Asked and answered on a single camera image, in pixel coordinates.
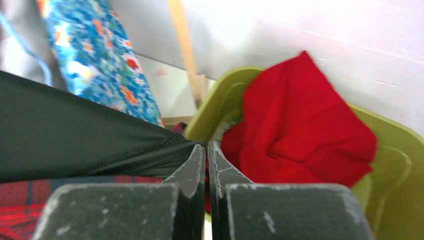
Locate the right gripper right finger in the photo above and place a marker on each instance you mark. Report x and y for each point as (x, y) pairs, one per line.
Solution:
(243, 210)

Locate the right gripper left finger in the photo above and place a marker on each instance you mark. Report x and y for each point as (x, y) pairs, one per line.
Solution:
(171, 210)

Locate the red pleated skirt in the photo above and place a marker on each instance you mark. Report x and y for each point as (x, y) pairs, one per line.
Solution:
(286, 124)

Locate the red plaid shirt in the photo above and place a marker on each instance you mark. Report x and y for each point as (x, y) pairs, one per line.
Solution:
(50, 138)

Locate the wooden clothes rack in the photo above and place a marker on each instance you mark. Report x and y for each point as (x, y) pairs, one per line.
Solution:
(199, 84)

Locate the green plastic basket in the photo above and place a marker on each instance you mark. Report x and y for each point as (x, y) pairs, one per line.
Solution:
(392, 195)

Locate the blue floral garment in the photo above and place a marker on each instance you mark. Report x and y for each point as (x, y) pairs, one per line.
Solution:
(96, 58)

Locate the blue wire hanger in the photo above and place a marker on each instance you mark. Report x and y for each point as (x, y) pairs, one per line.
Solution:
(12, 32)

